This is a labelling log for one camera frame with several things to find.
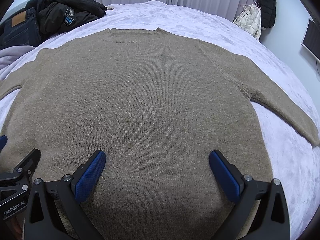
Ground brown knit sweater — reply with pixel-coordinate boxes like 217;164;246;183
1;29;319;239

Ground lavender fleece bed blanket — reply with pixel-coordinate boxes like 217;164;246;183
1;1;319;239

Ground grey folded blanket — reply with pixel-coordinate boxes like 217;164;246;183
0;46;35;81

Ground dark blue jeans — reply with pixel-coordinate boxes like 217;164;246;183
1;8;41;49

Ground black jacket pile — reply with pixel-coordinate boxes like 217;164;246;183
25;0;107;40

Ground cream puffer jacket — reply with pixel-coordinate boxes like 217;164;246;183
233;4;261;40

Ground black hanging puffer jacket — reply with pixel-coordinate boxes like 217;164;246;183
257;0;277;29

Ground wall mounted monitor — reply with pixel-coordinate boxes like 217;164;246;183
301;18;320;61

